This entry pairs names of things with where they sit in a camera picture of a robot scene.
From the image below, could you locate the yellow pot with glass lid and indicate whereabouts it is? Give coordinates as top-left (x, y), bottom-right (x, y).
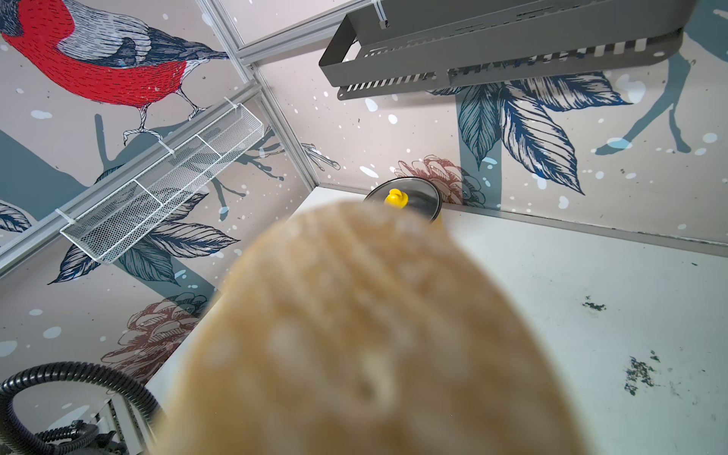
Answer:
top-left (365, 176), bottom-right (443, 224)

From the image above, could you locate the black hanging wall basket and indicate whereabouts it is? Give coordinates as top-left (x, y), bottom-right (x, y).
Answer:
top-left (318, 1), bottom-right (696, 100)

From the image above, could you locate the white wire mesh shelf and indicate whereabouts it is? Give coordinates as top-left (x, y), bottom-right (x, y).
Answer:
top-left (60, 104), bottom-right (265, 264)

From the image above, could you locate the wooden handled claw hammer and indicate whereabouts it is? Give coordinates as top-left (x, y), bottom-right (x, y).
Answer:
top-left (152, 202), bottom-right (588, 454)

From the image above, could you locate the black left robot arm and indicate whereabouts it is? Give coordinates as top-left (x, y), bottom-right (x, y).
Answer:
top-left (1, 361), bottom-right (161, 454)

